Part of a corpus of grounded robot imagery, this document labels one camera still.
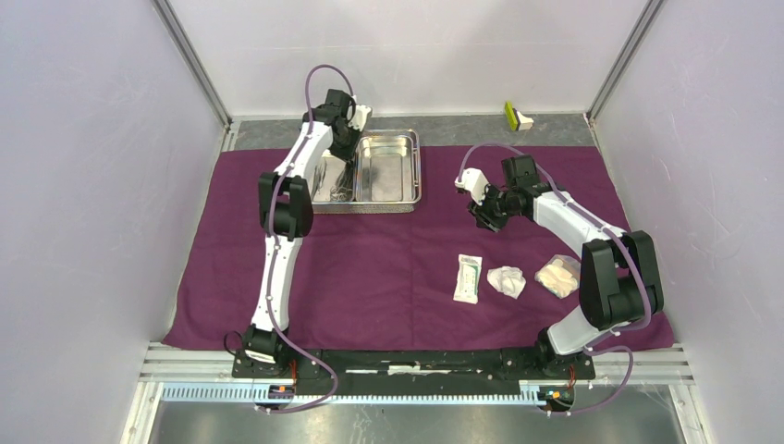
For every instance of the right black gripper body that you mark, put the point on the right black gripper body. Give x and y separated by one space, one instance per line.
499 202

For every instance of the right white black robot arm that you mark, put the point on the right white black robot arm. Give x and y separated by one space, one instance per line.
619 284

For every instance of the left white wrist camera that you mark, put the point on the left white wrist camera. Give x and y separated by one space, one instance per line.
360 117

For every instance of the metal instrument tray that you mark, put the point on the metal instrument tray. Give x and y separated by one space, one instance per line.
388 176

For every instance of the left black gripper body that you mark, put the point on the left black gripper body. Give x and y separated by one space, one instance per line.
344 147

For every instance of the white gauze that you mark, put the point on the white gauze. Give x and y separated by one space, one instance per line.
507 280

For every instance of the yellow green white object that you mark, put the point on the yellow green white object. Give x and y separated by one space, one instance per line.
515 118

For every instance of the beige gauze roll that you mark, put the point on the beige gauze roll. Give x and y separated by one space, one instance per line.
560 275

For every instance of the white sterile packet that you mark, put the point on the white sterile packet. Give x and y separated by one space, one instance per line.
468 279

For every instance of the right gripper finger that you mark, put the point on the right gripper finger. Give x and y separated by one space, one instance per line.
476 210
492 223

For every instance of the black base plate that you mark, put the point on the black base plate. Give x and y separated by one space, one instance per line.
417 373

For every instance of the steel surgical scissors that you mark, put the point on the steel surgical scissors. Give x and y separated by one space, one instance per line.
339 180

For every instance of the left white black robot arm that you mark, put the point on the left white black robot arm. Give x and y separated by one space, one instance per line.
286 216

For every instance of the purple cloth wrap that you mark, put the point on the purple cloth wrap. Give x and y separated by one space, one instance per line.
368 282

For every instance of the aluminium frame rail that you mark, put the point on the aluminium frame rail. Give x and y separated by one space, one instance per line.
172 374

